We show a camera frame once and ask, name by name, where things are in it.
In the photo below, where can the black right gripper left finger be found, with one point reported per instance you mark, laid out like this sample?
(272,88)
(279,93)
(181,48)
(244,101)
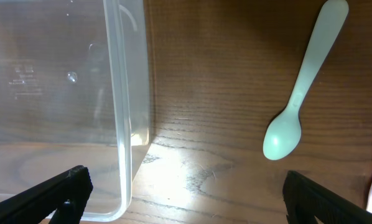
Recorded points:
(64,196)

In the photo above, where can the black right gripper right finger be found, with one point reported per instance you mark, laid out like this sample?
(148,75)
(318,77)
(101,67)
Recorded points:
(307,202)

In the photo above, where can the mint green plastic spoon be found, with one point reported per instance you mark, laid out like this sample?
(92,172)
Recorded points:
(284,132)

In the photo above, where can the clear plastic storage container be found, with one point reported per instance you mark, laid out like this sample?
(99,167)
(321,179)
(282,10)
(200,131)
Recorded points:
(74,90)

